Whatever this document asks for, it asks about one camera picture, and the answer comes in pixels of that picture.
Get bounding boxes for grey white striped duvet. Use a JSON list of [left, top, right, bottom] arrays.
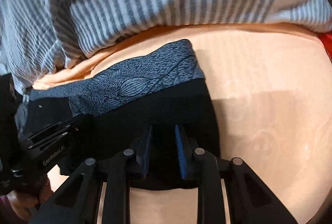
[[1, 0, 331, 93]]

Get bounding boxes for red item at bed edge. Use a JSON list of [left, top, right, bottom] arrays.
[[317, 32, 332, 59]]

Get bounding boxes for peach orange bed sheet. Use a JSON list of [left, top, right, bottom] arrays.
[[33, 24, 331, 223]]

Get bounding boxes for black pants with patterned waistband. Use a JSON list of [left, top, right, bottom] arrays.
[[15, 39, 220, 190]]

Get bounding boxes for person's left hand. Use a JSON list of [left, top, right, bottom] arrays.
[[1, 175, 54, 223]]

